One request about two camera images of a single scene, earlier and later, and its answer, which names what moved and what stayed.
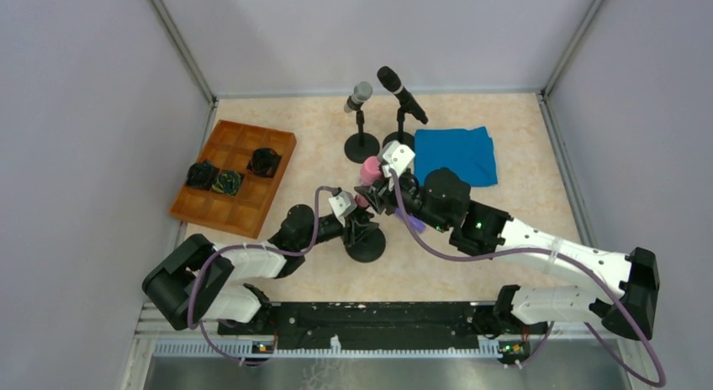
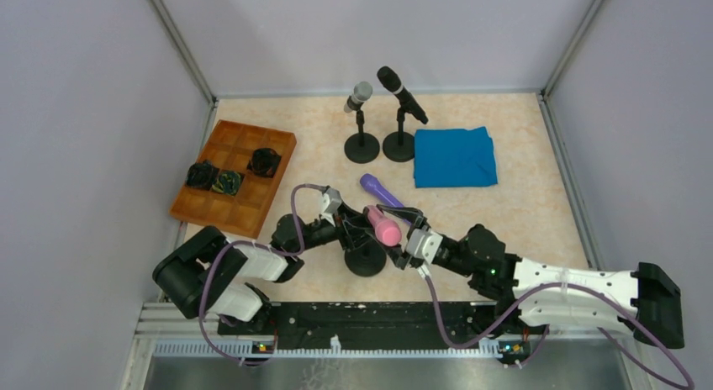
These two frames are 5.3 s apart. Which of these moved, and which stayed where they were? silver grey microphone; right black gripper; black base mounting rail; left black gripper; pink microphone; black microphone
Moved: pink microphone; right black gripper
Stayed: silver grey microphone; black base mounting rail; black microphone; left black gripper
